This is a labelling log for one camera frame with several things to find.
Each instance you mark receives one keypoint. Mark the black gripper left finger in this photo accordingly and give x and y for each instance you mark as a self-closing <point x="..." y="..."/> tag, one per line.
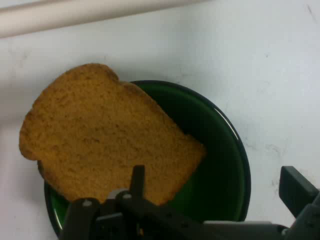
<point x="82" y="220"/>

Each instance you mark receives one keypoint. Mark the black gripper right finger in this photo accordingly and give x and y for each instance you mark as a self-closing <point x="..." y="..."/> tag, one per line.
<point x="296" y="192"/>

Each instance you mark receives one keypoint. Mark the brown toast bread slice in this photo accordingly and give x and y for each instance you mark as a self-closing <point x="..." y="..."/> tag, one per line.
<point x="100" y="135"/>

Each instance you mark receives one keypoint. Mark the dark green round plate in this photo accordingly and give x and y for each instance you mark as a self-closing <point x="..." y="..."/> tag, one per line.
<point x="215" y="160"/>

